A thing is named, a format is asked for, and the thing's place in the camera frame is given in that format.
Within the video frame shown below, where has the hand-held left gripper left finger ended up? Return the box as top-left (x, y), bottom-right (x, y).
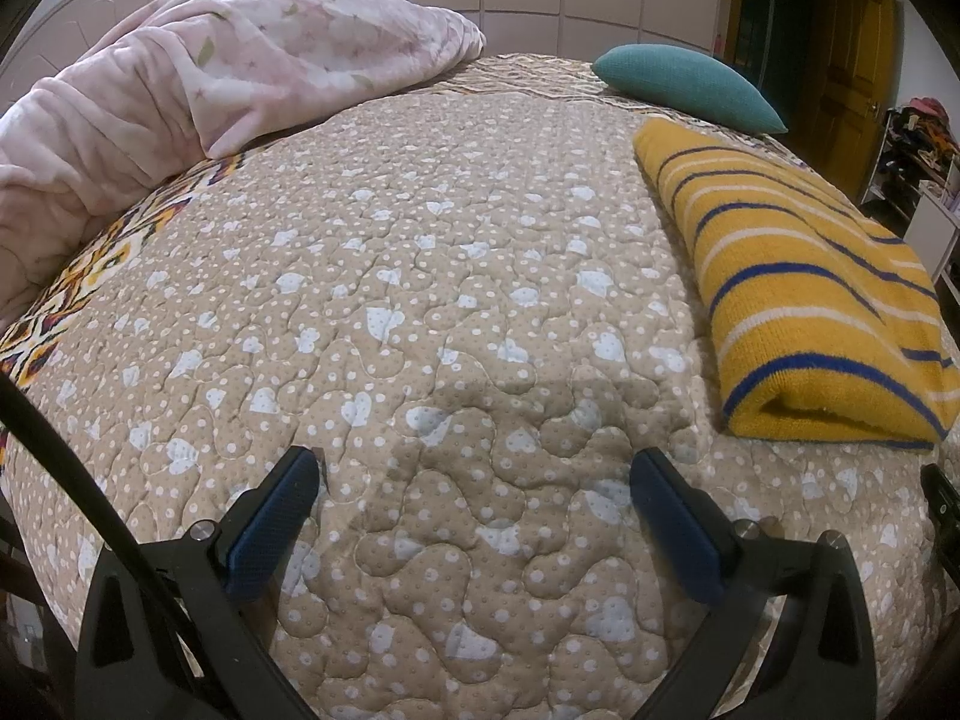
top-left (75, 445), bottom-right (325, 720)

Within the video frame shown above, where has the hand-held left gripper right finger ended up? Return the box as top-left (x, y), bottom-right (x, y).
top-left (628, 446), bottom-right (878, 720)

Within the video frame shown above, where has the pink bed headboard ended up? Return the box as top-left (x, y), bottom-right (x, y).
top-left (0, 0), bottom-right (207, 117)

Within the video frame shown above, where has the wooden door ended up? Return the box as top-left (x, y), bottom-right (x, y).
top-left (806, 0), bottom-right (901, 203)

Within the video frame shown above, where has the white cluttered shelf rack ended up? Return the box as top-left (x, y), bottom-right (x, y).
top-left (862, 96), bottom-right (960, 282)

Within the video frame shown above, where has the black cable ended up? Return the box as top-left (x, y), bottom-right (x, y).
top-left (0, 371), bottom-right (320, 720)

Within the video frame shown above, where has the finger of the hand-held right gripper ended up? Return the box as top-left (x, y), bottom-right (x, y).
top-left (919, 463), bottom-right (960, 545)

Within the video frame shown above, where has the yellow striped knit sweater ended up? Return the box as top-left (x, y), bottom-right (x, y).
top-left (632, 118), bottom-right (957, 452)

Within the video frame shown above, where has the pink floral blanket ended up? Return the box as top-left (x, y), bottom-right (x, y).
top-left (0, 0), bottom-right (487, 323)

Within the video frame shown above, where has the teal pillow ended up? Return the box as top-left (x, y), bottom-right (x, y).
top-left (592, 44), bottom-right (788, 136)

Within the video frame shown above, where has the beige dotted quilted bedspread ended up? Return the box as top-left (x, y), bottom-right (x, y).
top-left (0, 52), bottom-right (953, 720)

